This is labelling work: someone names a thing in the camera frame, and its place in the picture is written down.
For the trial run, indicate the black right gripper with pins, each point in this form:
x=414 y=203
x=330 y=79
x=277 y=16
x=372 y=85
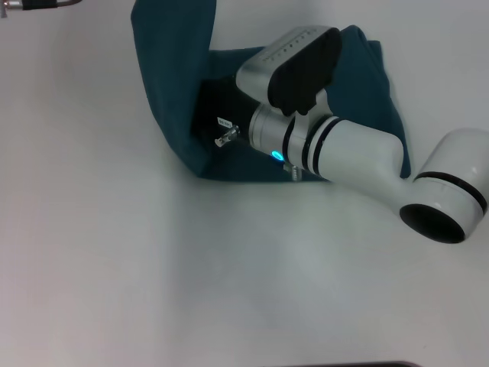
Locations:
x=217 y=111

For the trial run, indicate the teal t-shirt with cream letters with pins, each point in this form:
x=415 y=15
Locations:
x=172 y=76

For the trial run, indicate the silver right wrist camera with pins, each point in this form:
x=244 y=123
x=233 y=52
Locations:
x=294 y=69

